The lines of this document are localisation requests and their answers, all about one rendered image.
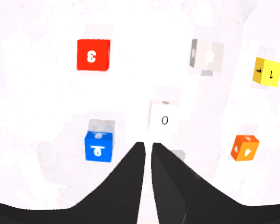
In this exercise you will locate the yellow block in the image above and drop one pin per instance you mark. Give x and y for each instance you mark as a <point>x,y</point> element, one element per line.
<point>266,72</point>

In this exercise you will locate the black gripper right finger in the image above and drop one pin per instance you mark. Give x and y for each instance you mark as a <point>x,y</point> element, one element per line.
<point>183,197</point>

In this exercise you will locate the orange block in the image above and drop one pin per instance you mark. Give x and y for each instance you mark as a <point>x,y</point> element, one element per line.
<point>244,148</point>

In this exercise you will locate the red block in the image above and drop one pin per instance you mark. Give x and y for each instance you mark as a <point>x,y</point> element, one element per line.
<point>93,55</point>

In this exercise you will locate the blue block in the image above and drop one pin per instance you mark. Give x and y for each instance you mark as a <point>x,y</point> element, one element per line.
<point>98,146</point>

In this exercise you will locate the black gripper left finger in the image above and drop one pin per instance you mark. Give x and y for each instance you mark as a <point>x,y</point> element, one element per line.
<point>115,201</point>

